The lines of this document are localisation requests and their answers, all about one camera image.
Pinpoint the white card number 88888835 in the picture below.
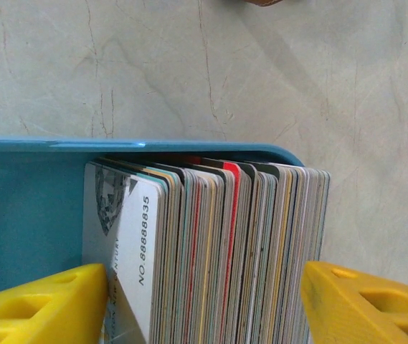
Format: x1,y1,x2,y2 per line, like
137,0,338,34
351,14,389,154
81,161,166,344

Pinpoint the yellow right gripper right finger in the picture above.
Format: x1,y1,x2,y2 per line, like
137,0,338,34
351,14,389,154
301,260,408,344

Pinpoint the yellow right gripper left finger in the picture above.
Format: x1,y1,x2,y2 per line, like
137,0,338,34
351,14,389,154
0,263,110,344

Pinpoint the blue plastic tray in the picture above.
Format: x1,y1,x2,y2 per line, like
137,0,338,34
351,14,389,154
0,137,305,344

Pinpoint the stack of plastic cards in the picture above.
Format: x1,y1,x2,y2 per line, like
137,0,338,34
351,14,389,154
92,154,332,344

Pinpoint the red edged plastic card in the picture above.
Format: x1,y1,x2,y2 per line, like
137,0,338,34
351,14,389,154
217,161,242,344

